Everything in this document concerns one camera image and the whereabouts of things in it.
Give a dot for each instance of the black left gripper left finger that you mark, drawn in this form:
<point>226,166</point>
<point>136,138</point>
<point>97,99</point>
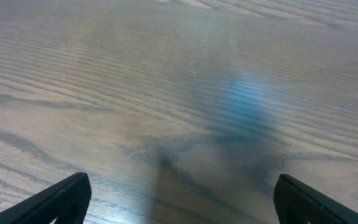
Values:
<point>65,202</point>

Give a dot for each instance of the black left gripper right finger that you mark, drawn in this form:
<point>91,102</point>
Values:
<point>298,203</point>

